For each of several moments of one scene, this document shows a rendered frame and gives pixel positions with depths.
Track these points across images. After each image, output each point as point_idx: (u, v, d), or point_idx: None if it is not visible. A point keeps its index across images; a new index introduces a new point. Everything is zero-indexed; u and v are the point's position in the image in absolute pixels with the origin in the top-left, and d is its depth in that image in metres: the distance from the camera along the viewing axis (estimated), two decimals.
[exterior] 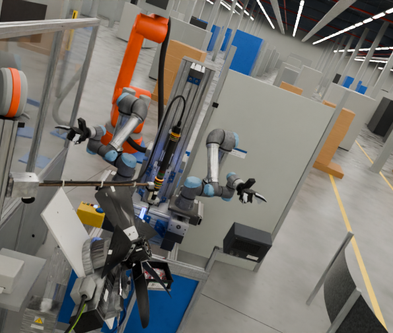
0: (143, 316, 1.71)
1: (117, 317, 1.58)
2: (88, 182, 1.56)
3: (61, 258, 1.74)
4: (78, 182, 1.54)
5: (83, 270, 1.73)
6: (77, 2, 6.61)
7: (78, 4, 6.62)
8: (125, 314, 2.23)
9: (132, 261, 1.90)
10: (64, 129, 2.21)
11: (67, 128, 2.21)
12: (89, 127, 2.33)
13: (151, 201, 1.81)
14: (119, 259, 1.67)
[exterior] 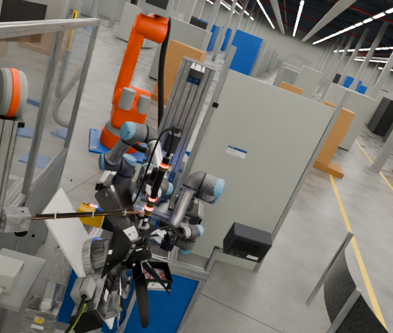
0: (143, 316, 1.71)
1: (117, 317, 1.58)
2: (80, 213, 1.62)
3: (61, 258, 1.74)
4: (70, 214, 1.59)
5: (83, 270, 1.73)
6: (77, 2, 6.61)
7: (78, 4, 6.62)
8: (125, 314, 2.23)
9: (132, 261, 1.90)
10: None
11: (151, 187, 1.86)
12: (150, 172, 1.99)
13: (141, 228, 1.86)
14: (119, 259, 1.67)
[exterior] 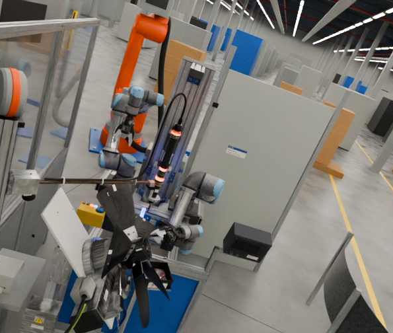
0: (109, 260, 1.54)
1: (117, 317, 1.58)
2: (89, 179, 1.56)
3: (61, 258, 1.74)
4: (79, 180, 1.53)
5: (83, 270, 1.73)
6: (77, 2, 6.61)
7: (78, 4, 6.62)
8: (125, 314, 2.23)
9: (128, 269, 1.82)
10: (119, 134, 2.24)
11: (120, 133, 2.23)
12: (130, 111, 2.16)
13: (152, 199, 1.80)
14: (117, 221, 1.81)
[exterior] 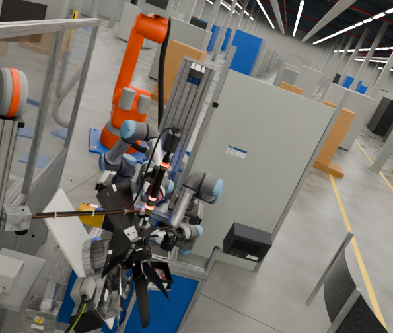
0: (109, 260, 1.54)
1: (117, 317, 1.58)
2: (80, 212, 1.62)
3: (61, 258, 1.74)
4: (70, 213, 1.59)
5: (83, 270, 1.73)
6: (77, 2, 6.61)
7: (78, 4, 6.62)
8: (125, 314, 2.23)
9: (128, 269, 1.82)
10: (147, 187, 1.85)
11: (150, 184, 1.86)
12: (151, 170, 2.00)
13: (142, 227, 1.86)
14: (117, 221, 1.81)
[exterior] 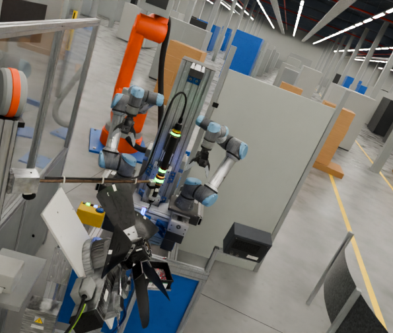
0: (109, 260, 1.54)
1: (117, 317, 1.58)
2: (90, 178, 1.56)
3: (61, 258, 1.74)
4: (79, 178, 1.53)
5: (83, 270, 1.73)
6: (77, 2, 6.61)
7: (78, 4, 6.62)
8: (125, 314, 2.23)
9: (128, 269, 1.82)
10: (116, 133, 2.24)
11: (119, 132, 2.22)
12: (130, 111, 2.16)
13: (152, 199, 1.80)
14: (117, 221, 1.81)
